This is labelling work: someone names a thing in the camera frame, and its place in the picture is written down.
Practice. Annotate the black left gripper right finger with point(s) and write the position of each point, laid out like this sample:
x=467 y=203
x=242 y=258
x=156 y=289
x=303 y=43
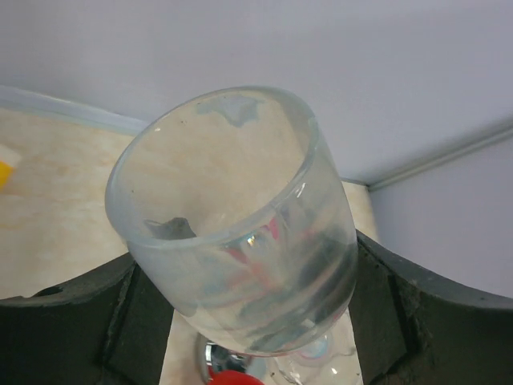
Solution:
x=413 y=326

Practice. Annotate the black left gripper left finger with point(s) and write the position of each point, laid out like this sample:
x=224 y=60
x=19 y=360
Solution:
x=107 y=326

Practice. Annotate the clear wine glass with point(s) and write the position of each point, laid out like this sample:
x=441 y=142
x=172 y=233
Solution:
x=231 y=204

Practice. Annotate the chrome wine glass rack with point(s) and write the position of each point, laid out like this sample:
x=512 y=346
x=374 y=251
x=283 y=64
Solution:
x=213 y=359

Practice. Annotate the red plastic wine glass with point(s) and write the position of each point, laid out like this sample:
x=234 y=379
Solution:
x=234 y=378

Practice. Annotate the yellow floral cloth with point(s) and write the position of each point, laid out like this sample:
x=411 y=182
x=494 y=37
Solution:
x=9 y=160

